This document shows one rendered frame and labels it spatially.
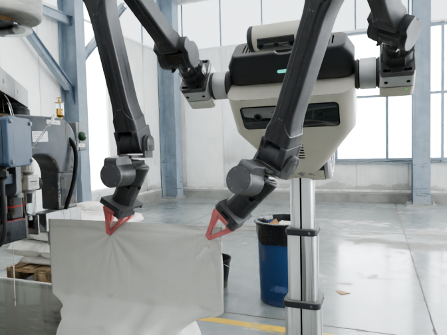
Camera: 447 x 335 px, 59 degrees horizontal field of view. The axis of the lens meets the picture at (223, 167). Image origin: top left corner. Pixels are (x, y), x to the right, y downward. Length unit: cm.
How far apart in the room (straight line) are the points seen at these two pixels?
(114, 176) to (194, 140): 886
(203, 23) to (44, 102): 461
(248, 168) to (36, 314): 122
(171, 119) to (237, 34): 252
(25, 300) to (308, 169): 119
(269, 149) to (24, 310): 128
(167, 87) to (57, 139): 868
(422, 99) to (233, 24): 441
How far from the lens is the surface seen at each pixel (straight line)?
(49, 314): 174
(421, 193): 847
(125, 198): 100
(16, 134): 82
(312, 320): 150
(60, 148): 127
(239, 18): 977
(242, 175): 78
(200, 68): 128
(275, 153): 83
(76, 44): 714
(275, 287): 320
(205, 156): 964
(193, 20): 1020
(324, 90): 119
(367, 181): 886
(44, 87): 702
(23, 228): 118
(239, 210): 86
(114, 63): 93
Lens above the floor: 124
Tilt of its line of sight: 3 degrees down
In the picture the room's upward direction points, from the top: 1 degrees counter-clockwise
